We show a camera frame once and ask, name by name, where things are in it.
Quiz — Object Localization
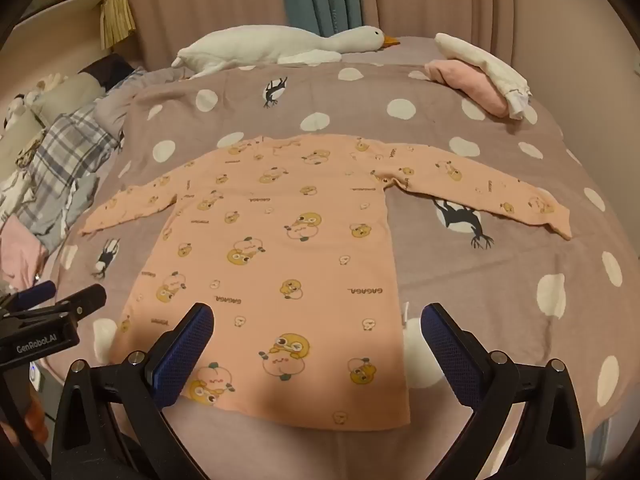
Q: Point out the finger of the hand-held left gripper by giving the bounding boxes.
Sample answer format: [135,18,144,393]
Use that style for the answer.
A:
[0,281,57,312]
[50,284,107,319]

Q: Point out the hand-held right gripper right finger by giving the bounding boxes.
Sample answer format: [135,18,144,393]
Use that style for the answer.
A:
[421,302,586,480]

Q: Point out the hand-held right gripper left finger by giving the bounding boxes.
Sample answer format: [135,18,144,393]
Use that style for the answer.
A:
[51,302,216,480]

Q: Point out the pink cartoon print shirt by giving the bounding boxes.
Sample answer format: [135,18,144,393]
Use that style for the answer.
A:
[80,134,572,431]

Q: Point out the pink crumpled cloth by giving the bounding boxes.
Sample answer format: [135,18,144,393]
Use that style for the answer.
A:
[0,220,48,286]

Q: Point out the plaid cloth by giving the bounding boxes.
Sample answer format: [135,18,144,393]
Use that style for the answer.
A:
[15,110,126,251]

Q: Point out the grey pillow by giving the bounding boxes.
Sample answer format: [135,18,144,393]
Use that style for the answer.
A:
[30,72,108,121]

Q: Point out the dark cloth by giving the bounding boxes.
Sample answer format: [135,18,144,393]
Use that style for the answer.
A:
[80,53,136,93]

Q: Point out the polka dot blanket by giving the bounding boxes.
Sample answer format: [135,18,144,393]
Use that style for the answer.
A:
[50,35,640,480]

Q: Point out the white shelf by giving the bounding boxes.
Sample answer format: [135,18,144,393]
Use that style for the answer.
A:
[10,0,126,51]

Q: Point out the pink folded cloth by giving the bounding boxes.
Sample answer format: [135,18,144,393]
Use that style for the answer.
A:
[425,59,511,116]

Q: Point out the yellow striped hanging cloth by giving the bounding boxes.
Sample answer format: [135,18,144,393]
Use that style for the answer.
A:
[100,0,137,50]

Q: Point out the white folded cloth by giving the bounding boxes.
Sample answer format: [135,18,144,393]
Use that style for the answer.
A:
[434,33,532,120]

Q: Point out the white goose plush toy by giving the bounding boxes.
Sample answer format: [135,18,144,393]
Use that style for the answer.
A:
[171,25,401,79]

